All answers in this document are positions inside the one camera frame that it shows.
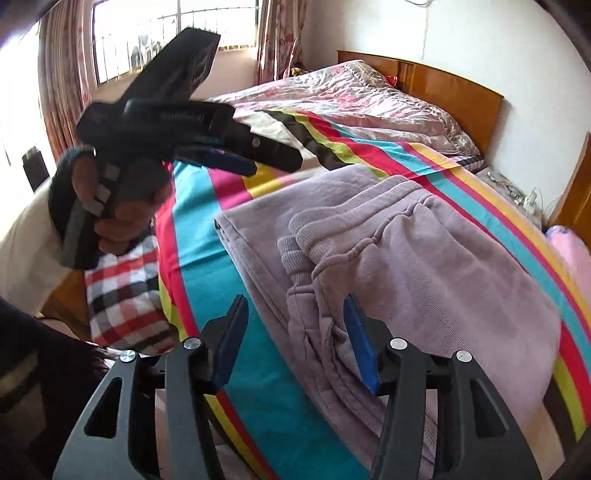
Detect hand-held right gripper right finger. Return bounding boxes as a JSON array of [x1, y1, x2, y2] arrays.
[[344, 295, 543, 480]]

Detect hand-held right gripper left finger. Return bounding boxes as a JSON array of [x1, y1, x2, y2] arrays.
[[53, 294, 250, 480]]

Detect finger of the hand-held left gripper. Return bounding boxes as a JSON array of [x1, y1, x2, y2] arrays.
[[174, 145, 258, 177], [230, 121, 304, 175]]

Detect lilac pants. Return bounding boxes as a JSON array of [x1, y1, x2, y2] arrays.
[[215, 164, 563, 480]]

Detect person's left forearm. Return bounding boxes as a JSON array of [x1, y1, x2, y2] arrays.
[[0, 145, 103, 303]]

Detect person's left hand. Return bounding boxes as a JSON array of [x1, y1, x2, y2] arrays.
[[71, 152, 174, 257]]

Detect striped colourful blanket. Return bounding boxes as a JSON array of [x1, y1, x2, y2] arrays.
[[154, 108, 591, 480]]

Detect window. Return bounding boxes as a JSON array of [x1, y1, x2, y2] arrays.
[[92, 0, 259, 86]]

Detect pink floral quilt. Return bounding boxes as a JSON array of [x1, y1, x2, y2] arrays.
[[208, 60, 483, 158]]

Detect plaid bedsheet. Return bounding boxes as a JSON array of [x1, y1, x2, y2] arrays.
[[85, 235, 182, 354]]

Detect pink floral curtain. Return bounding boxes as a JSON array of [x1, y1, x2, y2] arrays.
[[39, 4, 100, 163], [256, 0, 308, 85]]

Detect dark chair back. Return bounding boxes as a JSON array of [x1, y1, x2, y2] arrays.
[[21, 144, 51, 193]]

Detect wooden headboard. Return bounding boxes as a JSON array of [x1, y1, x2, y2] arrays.
[[337, 50, 505, 156]]

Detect person's dark clothing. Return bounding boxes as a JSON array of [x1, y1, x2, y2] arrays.
[[0, 295, 117, 480]]

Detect pink pillow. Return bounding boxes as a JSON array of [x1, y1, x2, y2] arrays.
[[545, 225, 591, 278]]

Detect white charger cables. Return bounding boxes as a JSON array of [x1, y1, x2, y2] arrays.
[[485, 168, 546, 220]]

